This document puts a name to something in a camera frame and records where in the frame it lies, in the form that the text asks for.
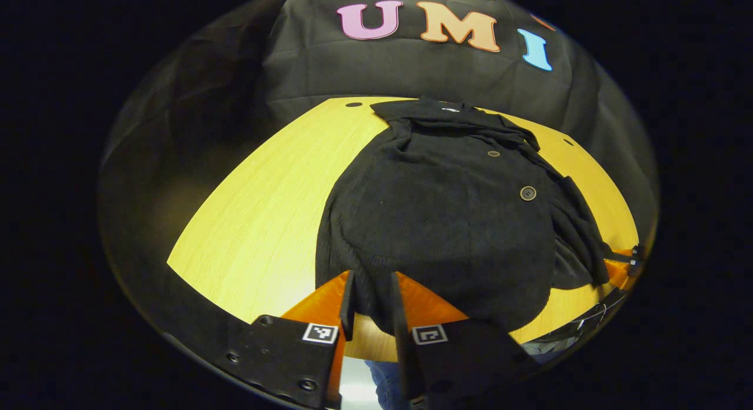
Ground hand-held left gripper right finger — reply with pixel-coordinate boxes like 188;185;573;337
390;272;539;409

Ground black buttoned jacket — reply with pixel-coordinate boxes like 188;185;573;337
315;95;633;334

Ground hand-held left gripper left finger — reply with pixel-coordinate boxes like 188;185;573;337
215;270;356;409

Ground black backdrop cloth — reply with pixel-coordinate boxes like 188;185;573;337
99;0;659;269

